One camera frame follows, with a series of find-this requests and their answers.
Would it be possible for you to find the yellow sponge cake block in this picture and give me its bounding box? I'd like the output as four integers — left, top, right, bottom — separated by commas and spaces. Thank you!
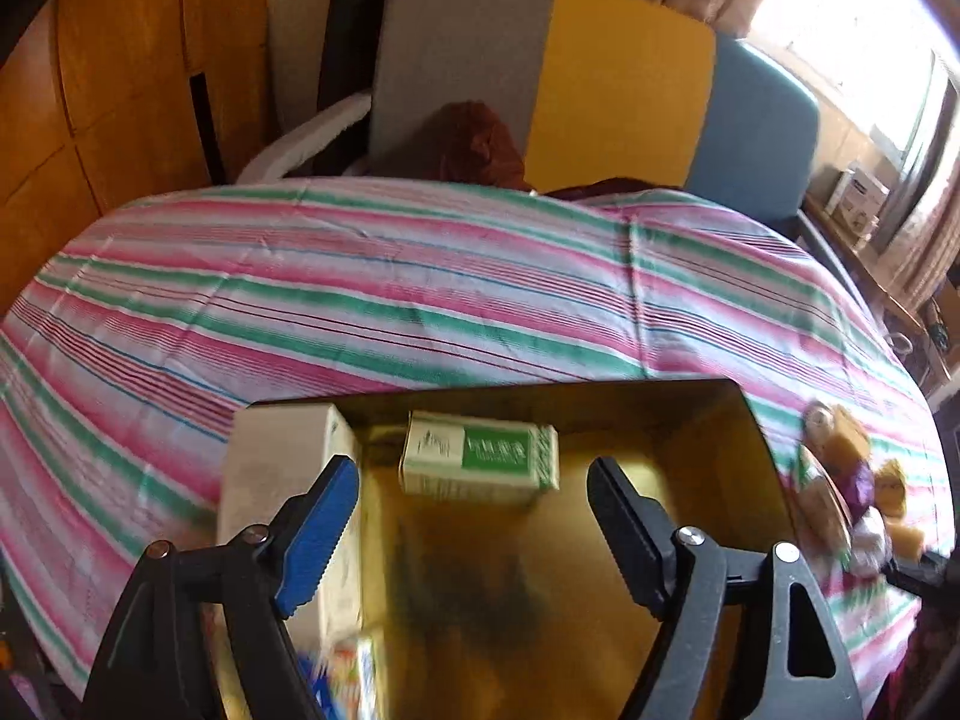
822, 406, 871, 475

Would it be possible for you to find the dark red cushion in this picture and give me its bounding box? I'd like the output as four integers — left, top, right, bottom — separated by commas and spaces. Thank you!
376, 101, 532, 192

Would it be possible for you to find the white cardboard box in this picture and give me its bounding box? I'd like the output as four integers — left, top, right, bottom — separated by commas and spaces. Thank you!
217, 403, 363, 658

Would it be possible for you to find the wooden wardrobe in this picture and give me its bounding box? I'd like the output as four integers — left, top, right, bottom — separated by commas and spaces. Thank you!
2, 0, 277, 305

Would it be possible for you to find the purple snack wrapper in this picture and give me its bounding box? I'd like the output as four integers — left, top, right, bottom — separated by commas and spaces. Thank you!
838, 461, 875, 525

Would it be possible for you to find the gold metal tin tray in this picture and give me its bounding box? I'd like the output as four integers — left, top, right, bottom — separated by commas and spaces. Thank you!
259, 379, 794, 718

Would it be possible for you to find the white ball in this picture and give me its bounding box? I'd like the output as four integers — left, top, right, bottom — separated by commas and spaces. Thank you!
848, 507, 892, 578

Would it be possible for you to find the green-edged cracker snack packet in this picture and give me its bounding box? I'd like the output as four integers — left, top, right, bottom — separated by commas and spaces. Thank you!
796, 444, 853, 557

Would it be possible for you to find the striped pink green bedsheet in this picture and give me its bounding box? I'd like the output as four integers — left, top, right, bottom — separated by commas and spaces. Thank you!
2, 179, 955, 692

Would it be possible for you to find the white knotted cloth bundle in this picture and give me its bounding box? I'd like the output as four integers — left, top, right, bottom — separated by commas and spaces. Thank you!
802, 401, 835, 447

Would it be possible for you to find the black rolled mat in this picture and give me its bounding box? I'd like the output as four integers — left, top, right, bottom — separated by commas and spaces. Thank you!
317, 0, 386, 110

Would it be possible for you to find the yellow knitted face toy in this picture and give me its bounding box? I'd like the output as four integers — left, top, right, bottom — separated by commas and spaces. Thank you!
874, 458, 908, 520

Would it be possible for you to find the white chair armrest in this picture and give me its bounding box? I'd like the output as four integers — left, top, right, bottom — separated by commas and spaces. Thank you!
236, 93, 373, 185

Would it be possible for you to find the wooden side table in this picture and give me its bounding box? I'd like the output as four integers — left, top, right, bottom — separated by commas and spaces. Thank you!
800, 193, 950, 400

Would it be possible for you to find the white blue product box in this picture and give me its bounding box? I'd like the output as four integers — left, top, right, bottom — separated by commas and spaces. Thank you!
825, 164, 889, 239

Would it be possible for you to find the green white small carton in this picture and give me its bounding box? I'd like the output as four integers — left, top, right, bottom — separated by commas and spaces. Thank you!
398, 411, 560, 505

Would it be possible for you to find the grey yellow blue chair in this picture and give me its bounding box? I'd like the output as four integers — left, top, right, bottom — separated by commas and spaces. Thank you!
234, 0, 864, 295

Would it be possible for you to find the blue white tissue pack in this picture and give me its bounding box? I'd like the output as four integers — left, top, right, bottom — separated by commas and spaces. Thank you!
298, 632, 384, 720

